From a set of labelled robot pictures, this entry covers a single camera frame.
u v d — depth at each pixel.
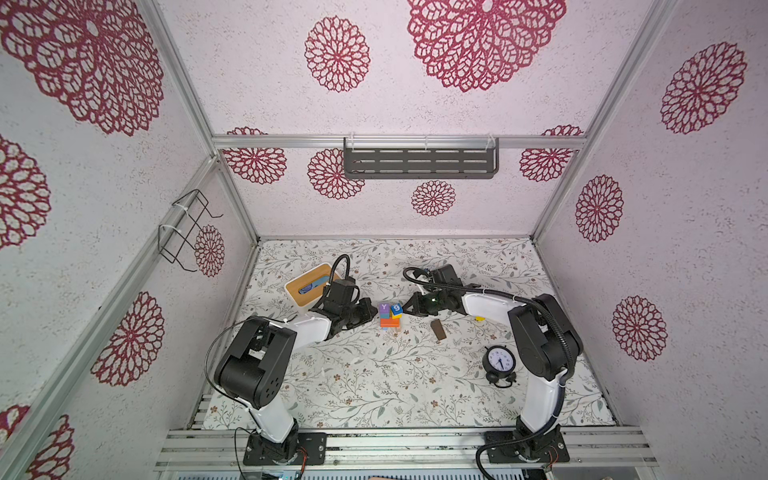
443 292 0.79
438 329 0.95
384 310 0.90
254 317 0.51
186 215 0.78
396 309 0.90
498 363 0.86
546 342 0.51
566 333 0.53
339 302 0.75
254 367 0.47
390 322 0.94
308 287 1.01
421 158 0.94
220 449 0.75
